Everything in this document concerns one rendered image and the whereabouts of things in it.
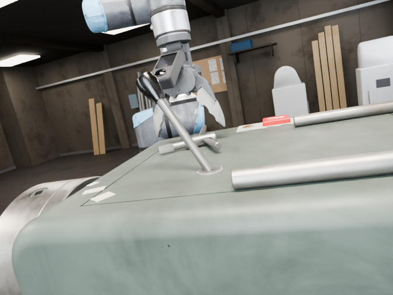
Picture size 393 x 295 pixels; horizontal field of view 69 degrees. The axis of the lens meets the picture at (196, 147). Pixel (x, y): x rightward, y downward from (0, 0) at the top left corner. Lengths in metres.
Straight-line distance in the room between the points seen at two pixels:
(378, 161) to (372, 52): 6.34
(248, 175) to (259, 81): 7.35
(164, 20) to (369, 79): 6.02
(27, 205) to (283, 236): 0.46
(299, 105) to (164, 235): 6.57
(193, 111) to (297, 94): 5.83
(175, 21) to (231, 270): 0.46
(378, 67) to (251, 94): 2.87
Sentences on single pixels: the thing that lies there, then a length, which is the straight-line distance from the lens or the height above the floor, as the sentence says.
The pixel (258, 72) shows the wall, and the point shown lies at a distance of 7.63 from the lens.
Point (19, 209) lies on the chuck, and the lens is 0.61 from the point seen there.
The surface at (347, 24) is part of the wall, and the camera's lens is 7.68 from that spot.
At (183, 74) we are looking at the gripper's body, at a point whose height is 1.40.
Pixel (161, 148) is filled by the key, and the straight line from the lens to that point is 0.55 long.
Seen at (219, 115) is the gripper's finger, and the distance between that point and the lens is 0.59.
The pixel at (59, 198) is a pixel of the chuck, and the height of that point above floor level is 1.23.
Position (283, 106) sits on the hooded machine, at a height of 0.60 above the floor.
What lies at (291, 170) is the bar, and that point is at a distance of 0.30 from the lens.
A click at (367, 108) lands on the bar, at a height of 1.27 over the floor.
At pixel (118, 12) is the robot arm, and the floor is 1.56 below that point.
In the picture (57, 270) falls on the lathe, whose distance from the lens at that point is 0.39.
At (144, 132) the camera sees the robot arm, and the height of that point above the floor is 1.25.
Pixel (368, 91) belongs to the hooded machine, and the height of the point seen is 0.70.
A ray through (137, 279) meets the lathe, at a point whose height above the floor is 1.19.
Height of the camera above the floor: 1.37
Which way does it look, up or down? 11 degrees down
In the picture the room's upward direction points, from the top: 11 degrees counter-clockwise
